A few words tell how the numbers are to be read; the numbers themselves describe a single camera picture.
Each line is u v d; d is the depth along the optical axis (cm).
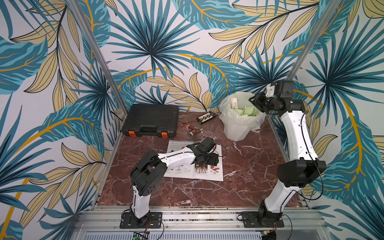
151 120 107
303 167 45
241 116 80
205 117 116
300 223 75
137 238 71
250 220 73
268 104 66
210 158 78
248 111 96
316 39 79
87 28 75
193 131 106
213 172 90
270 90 71
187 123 113
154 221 73
